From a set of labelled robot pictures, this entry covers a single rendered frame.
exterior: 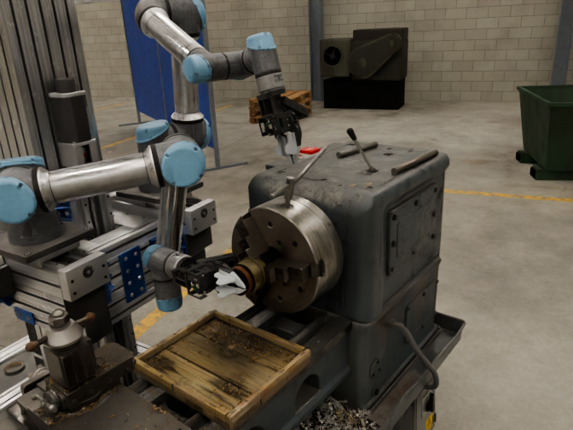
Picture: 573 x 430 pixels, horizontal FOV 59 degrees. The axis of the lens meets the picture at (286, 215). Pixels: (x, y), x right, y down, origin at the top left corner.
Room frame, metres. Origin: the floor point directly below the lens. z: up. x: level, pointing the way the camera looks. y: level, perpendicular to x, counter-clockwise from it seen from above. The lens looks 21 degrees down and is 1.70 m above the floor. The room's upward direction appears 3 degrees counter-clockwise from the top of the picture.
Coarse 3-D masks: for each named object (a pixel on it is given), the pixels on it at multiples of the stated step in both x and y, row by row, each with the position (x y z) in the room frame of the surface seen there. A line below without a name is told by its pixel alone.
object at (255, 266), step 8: (240, 264) 1.19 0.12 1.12; (248, 264) 1.18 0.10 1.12; (256, 264) 1.19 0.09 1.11; (264, 264) 1.22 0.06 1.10; (240, 272) 1.16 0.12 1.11; (248, 272) 1.17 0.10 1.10; (256, 272) 1.17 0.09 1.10; (264, 272) 1.18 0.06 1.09; (248, 280) 1.15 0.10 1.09; (256, 280) 1.16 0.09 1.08; (264, 280) 1.18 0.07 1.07; (248, 288) 1.15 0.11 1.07; (256, 288) 1.17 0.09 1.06
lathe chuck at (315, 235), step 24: (240, 216) 1.34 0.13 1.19; (264, 216) 1.28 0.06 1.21; (288, 216) 1.24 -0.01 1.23; (312, 216) 1.28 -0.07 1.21; (288, 240) 1.23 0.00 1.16; (312, 240) 1.21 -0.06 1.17; (336, 264) 1.24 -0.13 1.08; (288, 288) 1.24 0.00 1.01; (312, 288) 1.19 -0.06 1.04; (288, 312) 1.24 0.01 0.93
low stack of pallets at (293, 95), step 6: (288, 90) 10.20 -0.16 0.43; (294, 90) 10.14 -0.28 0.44; (306, 90) 10.05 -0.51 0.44; (288, 96) 9.33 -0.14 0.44; (294, 96) 9.30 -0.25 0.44; (300, 96) 9.46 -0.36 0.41; (306, 96) 9.99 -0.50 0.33; (252, 102) 9.23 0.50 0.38; (300, 102) 9.42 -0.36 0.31; (306, 102) 9.98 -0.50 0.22; (252, 108) 9.23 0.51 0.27; (258, 108) 9.18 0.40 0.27; (252, 114) 9.21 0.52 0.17; (258, 114) 9.40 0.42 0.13; (252, 120) 9.23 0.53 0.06
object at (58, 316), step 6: (54, 312) 0.88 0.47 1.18; (60, 312) 0.88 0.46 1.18; (66, 312) 0.89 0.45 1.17; (48, 318) 0.88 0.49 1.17; (54, 318) 0.87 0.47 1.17; (60, 318) 0.88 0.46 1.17; (66, 318) 0.88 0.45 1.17; (54, 324) 0.87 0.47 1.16; (60, 324) 0.87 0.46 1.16; (66, 324) 0.88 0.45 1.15
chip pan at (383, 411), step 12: (444, 336) 1.65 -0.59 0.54; (432, 348) 1.58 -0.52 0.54; (420, 360) 1.52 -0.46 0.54; (432, 360) 1.51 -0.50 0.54; (408, 372) 1.45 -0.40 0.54; (420, 372) 1.45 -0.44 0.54; (408, 384) 1.39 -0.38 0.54; (396, 396) 1.34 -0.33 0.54; (384, 408) 1.29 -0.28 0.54; (384, 420) 1.23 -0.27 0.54
